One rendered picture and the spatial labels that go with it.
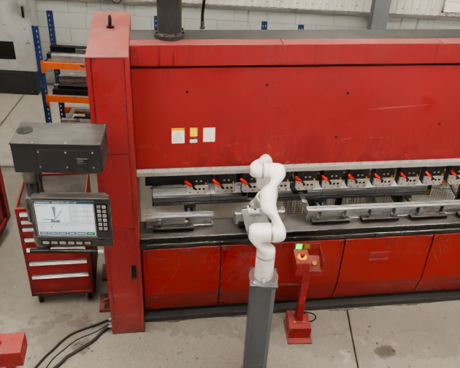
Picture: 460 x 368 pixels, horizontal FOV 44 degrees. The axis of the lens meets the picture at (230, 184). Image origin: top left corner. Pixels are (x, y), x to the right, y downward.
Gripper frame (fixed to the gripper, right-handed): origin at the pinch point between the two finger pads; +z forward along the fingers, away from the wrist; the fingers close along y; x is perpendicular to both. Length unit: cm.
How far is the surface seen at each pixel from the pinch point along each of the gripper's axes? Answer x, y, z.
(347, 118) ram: -48, -61, -50
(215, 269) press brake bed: 38, 28, 37
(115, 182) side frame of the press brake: -12, 98, -39
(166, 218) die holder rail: 2, 65, 12
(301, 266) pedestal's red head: 45, -31, 4
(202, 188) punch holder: -13.9, 38.7, -9.8
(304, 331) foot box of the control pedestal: 89, -41, 53
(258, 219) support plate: 8.6, -2.2, 1.3
